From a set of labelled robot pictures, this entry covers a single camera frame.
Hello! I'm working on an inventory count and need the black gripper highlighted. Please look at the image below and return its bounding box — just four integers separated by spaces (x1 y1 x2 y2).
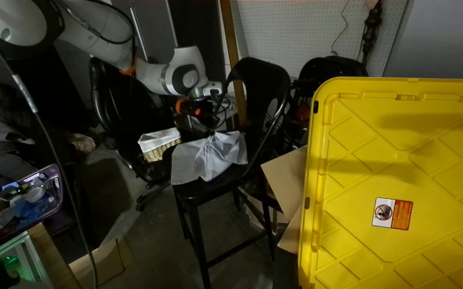
189 87 229 134

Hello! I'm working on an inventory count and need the light blue cloth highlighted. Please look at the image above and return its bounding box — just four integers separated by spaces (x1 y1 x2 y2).
169 129 251 189

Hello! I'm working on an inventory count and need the black tall metal chair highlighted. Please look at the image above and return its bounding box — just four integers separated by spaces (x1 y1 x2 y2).
169 57 293 289

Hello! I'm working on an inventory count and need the black office chair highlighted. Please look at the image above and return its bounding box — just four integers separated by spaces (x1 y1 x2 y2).
87 57 176 213

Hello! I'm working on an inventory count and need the long brown wooden beam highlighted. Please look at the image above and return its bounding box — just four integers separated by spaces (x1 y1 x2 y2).
219 0 248 131

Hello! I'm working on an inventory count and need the brown cardboard sheet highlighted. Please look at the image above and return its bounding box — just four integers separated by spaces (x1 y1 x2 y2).
259 145 309 258

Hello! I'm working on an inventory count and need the open cardboard box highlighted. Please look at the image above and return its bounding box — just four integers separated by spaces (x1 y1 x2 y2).
70 240 132 288

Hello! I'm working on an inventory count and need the yellow plastic bin lid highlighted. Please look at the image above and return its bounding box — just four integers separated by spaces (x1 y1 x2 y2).
298 76 463 289

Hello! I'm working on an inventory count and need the clear plastic container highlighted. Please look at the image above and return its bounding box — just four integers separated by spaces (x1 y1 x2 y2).
0 163 65 233

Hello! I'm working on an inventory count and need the orange white warning sticker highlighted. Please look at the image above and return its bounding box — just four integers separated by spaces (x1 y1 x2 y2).
372 197 415 233

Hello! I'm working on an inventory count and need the orange strap on forearm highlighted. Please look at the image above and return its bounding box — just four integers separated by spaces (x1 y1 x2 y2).
121 60 139 78

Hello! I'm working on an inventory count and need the black hanging cable bundle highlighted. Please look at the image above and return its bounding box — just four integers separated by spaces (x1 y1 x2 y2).
361 0 385 68

